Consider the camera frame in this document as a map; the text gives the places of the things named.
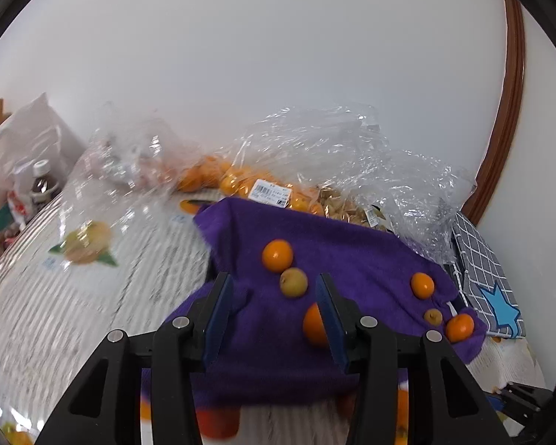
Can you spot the small white carton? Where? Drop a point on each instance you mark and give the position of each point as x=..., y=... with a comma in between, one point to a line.
x=0, y=213

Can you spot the clear bag of oranges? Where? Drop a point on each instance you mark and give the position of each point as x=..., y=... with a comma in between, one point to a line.
x=199, y=176

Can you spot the white plastic bag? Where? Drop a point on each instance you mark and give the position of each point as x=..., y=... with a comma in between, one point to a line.
x=32, y=130

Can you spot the large crumpled clear plastic bag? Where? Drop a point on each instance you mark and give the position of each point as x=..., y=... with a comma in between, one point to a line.
x=398, y=171

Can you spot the dark bottle with white cap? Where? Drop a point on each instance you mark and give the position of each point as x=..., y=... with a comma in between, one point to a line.
x=41, y=183

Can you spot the small yellow-green fruit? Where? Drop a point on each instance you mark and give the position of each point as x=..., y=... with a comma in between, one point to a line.
x=432, y=317
x=293, y=282

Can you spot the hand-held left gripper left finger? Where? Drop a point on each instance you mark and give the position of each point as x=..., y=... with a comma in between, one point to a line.
x=217, y=320

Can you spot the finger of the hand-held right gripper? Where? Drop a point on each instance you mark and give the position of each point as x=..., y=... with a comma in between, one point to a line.
x=523, y=396

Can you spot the grey checked box with star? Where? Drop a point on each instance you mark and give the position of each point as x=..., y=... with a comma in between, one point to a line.
x=482, y=259

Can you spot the small orange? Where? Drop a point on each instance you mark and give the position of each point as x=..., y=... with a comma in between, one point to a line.
x=422, y=285
x=313, y=324
x=459, y=327
x=278, y=256

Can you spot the small clear plastic bag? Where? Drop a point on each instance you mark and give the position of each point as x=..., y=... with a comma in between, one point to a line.
x=134, y=157

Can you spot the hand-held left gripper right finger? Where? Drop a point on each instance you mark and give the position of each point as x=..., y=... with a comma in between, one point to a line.
x=336, y=324

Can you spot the brown wooden door frame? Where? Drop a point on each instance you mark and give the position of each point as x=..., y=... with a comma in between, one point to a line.
x=514, y=79

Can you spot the purple towel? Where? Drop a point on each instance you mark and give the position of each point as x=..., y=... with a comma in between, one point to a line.
x=375, y=250

